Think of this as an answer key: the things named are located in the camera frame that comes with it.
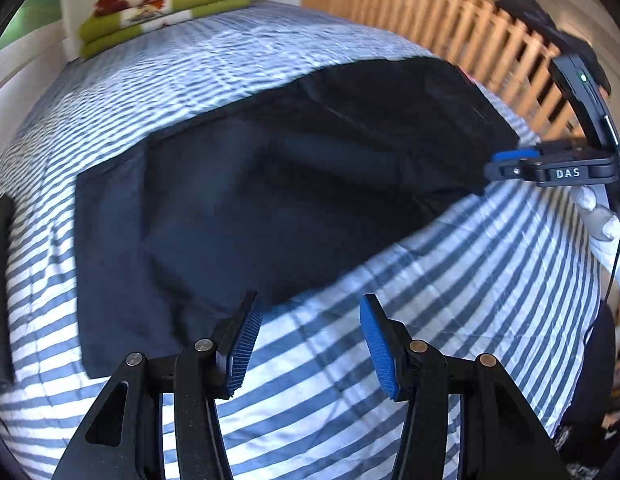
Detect blue white striped quilt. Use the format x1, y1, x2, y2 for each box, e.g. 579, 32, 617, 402
0, 35, 603, 480

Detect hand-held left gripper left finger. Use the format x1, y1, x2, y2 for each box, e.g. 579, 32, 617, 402
52, 290, 263, 480

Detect person's dark clothing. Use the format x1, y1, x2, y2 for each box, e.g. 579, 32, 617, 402
552, 300, 620, 476

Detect black cable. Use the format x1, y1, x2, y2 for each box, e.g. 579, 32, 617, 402
584, 160, 620, 334

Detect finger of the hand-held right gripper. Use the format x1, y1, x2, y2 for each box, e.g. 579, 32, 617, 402
483, 158, 541, 182
492, 147, 542, 163

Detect black pants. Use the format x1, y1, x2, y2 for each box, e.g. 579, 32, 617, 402
74, 56, 522, 380

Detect black garment on rail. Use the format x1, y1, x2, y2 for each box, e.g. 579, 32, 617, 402
494, 0, 612, 97

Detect wooden slatted bed rail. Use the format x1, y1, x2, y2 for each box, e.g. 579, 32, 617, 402
302, 0, 586, 147

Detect blue plaid bed sheet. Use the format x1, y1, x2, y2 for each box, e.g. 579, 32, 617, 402
65, 0, 431, 111

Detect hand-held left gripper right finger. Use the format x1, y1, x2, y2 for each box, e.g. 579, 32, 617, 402
359, 293, 566, 480

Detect landscape wall poster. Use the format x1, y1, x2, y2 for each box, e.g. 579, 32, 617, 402
0, 0, 64, 56

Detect black folded garment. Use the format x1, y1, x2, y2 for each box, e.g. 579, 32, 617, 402
0, 195, 17, 384

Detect person's right hand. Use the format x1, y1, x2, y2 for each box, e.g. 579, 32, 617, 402
570, 185, 620, 297

